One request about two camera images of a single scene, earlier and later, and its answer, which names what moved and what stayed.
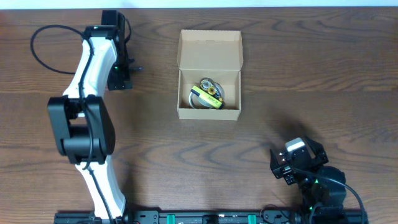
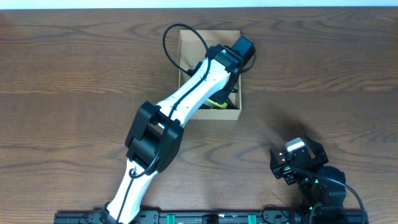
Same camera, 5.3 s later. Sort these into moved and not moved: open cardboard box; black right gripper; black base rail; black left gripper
Moved: black left gripper
Not moved: black base rail; black right gripper; open cardboard box
